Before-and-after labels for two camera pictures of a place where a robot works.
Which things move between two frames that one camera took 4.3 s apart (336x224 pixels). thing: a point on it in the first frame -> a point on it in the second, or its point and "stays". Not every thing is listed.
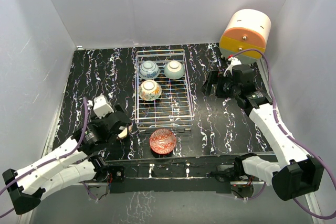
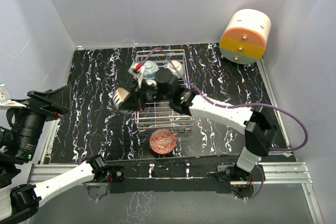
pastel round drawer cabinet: (245, 29) stays
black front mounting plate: (201, 174) stays
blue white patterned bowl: (148, 70) stays
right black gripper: (212, 79) -> (135, 100)
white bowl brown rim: (123, 133) -> (119, 95)
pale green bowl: (174, 70) stays
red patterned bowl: (163, 141) stays
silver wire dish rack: (173, 109) stays
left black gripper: (98, 121) -> (58, 100)
